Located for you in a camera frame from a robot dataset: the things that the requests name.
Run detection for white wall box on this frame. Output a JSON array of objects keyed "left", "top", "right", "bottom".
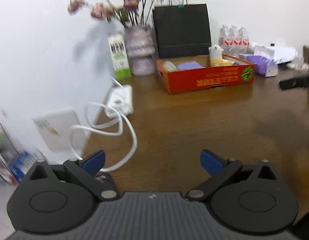
[{"left": 32, "top": 107, "right": 84, "bottom": 153}]

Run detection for purple tissue pack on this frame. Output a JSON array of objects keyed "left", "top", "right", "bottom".
[{"left": 246, "top": 54, "right": 279, "bottom": 78}]

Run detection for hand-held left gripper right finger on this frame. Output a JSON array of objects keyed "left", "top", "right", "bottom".
[{"left": 186, "top": 149, "right": 278, "bottom": 201}]

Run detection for curved white paper sheet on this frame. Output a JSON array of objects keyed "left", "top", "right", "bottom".
[{"left": 266, "top": 45, "right": 299, "bottom": 63}]

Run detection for crumpled translucent white sheet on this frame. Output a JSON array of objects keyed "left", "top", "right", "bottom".
[{"left": 253, "top": 44, "right": 275, "bottom": 60}]

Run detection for dried pink flowers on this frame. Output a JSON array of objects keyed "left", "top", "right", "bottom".
[{"left": 67, "top": 0, "right": 168, "bottom": 28}]

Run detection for white power strip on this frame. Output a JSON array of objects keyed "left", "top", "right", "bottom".
[{"left": 105, "top": 84, "right": 134, "bottom": 117}]

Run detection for clear water bottle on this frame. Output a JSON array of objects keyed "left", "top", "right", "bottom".
[
  {"left": 238, "top": 26, "right": 250, "bottom": 54},
  {"left": 219, "top": 25, "right": 230, "bottom": 53},
  {"left": 229, "top": 25, "right": 240, "bottom": 55}
]

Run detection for clear organizer with supplies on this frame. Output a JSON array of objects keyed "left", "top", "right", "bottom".
[{"left": 0, "top": 117, "right": 46, "bottom": 187}]

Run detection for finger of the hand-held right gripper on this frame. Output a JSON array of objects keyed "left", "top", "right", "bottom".
[{"left": 279, "top": 74, "right": 309, "bottom": 91}]

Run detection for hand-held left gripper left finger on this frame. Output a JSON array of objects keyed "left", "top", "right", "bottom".
[{"left": 29, "top": 150, "right": 119, "bottom": 201}]

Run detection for purple knitted vase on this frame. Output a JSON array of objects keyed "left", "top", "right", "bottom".
[{"left": 124, "top": 24, "right": 156, "bottom": 77}]

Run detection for white charger plug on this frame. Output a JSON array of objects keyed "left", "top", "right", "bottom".
[{"left": 287, "top": 62, "right": 309, "bottom": 71}]

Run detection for white and tan plush toy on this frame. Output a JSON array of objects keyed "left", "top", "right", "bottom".
[{"left": 208, "top": 44, "right": 235, "bottom": 67}]

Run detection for purple woven cloth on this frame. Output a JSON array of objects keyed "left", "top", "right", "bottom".
[{"left": 176, "top": 61, "right": 205, "bottom": 71}]

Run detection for red cardboard box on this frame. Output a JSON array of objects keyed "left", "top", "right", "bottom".
[{"left": 156, "top": 54, "right": 255, "bottom": 95}]

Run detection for black paper bag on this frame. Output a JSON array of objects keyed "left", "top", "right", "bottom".
[{"left": 152, "top": 0, "right": 212, "bottom": 59}]

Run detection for translucent white storage box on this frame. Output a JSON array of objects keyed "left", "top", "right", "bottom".
[{"left": 162, "top": 59, "right": 179, "bottom": 72}]

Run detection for white and green milk carton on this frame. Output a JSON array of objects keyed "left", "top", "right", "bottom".
[{"left": 107, "top": 30, "right": 132, "bottom": 80}]

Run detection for wooden desktop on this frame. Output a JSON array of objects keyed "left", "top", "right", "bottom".
[{"left": 81, "top": 54, "right": 309, "bottom": 230}]

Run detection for white power strip cable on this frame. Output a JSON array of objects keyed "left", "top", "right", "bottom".
[{"left": 69, "top": 77, "right": 138, "bottom": 173}]

